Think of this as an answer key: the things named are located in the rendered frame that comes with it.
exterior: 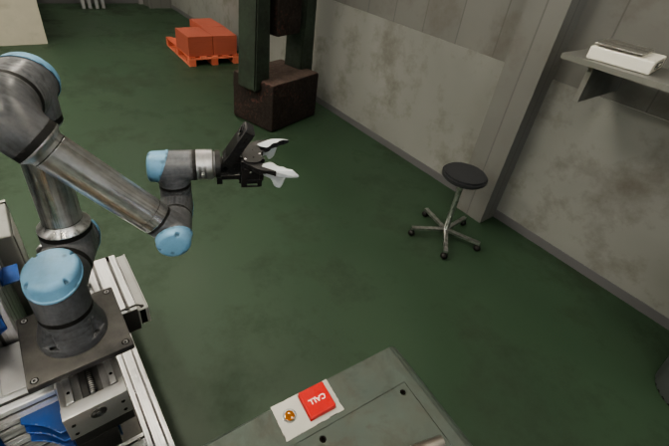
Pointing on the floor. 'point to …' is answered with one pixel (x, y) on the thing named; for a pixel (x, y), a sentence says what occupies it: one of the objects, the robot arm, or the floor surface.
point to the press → (299, 8)
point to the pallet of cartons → (204, 42)
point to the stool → (473, 178)
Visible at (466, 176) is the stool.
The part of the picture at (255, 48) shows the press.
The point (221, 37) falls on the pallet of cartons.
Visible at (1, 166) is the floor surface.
